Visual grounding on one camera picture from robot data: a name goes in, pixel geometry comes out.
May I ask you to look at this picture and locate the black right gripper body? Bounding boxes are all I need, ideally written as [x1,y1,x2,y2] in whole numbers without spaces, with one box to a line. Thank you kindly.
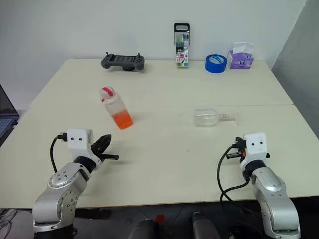
[226,148,247,160]

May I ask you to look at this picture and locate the dark laptop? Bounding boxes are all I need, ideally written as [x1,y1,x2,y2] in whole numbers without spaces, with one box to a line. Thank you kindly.
[0,84,20,147]

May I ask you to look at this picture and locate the bottle with orange liquid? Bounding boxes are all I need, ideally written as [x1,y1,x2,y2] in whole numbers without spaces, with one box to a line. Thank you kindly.
[101,96,134,130]

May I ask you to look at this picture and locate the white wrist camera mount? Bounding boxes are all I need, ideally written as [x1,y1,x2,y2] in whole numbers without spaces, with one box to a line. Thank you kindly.
[67,128,102,165]
[240,132,268,171]

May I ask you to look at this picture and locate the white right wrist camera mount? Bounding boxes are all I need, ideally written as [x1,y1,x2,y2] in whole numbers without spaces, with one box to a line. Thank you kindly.
[240,132,268,171]

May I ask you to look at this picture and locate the white cable bundle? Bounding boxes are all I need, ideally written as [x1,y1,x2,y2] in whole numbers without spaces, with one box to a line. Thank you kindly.
[0,208,17,234]

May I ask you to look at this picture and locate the dark rounded shape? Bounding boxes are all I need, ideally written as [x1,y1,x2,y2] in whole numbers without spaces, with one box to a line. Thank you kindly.
[191,211,220,239]
[129,219,160,239]

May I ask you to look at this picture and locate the colour marker pen pack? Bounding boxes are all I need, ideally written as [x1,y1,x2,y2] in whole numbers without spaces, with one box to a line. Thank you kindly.
[173,22,191,69]

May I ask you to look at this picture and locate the grey handheld game controller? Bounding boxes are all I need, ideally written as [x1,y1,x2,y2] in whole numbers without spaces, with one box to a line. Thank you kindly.
[100,51,146,72]

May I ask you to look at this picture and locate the blue tape roll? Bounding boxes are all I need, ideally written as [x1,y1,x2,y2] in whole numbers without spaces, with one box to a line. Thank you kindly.
[205,54,228,74]

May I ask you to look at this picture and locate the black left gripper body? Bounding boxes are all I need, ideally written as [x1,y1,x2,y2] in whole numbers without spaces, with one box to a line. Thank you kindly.
[90,141,104,161]

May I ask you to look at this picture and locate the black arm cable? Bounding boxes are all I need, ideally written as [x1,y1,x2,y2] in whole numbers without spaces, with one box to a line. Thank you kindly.
[217,136,251,202]
[50,133,68,174]

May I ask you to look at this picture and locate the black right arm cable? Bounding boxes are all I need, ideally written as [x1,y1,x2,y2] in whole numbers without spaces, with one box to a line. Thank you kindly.
[217,136,251,202]

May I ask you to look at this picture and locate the purple tissue box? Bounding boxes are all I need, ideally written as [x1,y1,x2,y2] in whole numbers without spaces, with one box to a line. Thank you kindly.
[227,41,255,70]

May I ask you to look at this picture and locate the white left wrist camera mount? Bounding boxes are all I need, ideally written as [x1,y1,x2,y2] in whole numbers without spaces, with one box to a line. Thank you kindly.
[67,128,102,165]

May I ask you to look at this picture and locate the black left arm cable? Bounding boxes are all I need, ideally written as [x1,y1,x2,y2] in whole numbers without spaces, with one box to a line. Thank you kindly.
[50,133,68,174]

